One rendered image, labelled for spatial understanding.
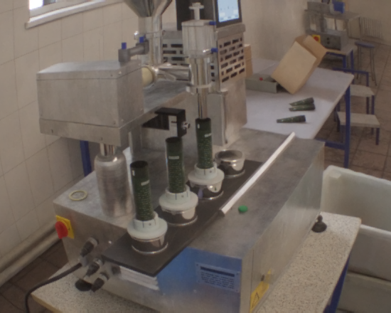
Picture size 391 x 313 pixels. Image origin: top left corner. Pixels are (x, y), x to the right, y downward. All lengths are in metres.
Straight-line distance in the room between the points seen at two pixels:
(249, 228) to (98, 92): 0.39
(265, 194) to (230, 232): 0.16
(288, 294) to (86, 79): 0.70
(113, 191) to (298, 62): 1.83
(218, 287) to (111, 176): 0.30
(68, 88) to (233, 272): 0.49
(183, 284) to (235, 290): 0.12
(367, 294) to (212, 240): 1.02
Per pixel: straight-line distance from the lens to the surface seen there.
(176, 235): 0.91
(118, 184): 0.98
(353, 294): 1.82
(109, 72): 0.89
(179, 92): 1.09
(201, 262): 0.91
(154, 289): 1.04
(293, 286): 1.21
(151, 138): 1.29
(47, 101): 1.04
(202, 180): 1.01
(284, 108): 2.47
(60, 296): 1.24
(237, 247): 0.89
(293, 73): 2.68
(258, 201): 1.04
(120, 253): 0.87
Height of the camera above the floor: 1.52
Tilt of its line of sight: 25 degrees down
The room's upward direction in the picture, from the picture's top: 3 degrees counter-clockwise
